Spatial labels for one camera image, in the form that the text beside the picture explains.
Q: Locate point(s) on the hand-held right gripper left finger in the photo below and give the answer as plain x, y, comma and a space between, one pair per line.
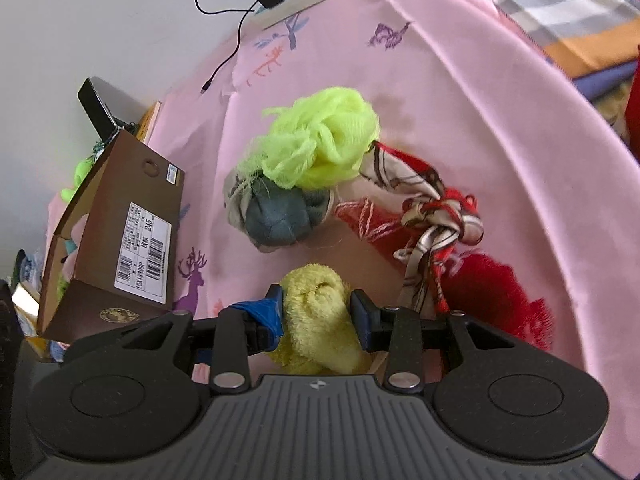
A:
274, 310

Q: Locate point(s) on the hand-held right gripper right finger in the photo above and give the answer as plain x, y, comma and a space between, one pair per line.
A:
361, 320

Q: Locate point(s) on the yellow terry towel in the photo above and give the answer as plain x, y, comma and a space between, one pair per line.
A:
315, 320

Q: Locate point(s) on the red knitted tassel scarf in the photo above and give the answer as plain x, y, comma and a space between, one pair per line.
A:
500, 295

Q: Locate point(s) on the red white patterned silk scarf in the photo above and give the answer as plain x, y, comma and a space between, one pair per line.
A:
425, 185

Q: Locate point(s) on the brown cardboard shoe box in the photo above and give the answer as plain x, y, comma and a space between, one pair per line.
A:
140, 200

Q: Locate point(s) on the teal soft item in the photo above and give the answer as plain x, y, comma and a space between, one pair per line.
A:
70, 247

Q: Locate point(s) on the yellow white packet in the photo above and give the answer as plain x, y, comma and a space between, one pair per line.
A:
25, 305

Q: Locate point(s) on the lime green cloth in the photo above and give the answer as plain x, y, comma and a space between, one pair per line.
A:
61, 287

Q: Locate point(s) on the grey blue knitted bundle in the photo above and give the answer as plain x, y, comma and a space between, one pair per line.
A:
275, 220

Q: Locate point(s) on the blue patterned cloth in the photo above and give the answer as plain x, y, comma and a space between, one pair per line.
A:
30, 265

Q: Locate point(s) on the pink plush item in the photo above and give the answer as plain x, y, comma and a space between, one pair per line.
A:
79, 227

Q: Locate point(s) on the neon green mesh bath pouf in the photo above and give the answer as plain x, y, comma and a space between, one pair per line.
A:
320, 135

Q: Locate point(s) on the pink printed bedsheet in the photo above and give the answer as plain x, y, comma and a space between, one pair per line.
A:
475, 135

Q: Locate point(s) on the orange thin board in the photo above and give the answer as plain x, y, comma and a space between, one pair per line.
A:
149, 122

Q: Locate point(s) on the black rectangular box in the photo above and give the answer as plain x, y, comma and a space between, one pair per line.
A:
97, 105

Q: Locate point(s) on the yellow patterned cloth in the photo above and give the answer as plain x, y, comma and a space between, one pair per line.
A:
612, 107

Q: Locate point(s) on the purple folded cloth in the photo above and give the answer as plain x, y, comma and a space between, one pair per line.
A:
605, 82

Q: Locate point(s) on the red cloth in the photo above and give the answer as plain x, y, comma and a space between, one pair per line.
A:
634, 110

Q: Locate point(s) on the grey orange striped folded cloth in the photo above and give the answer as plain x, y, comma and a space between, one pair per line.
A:
575, 15

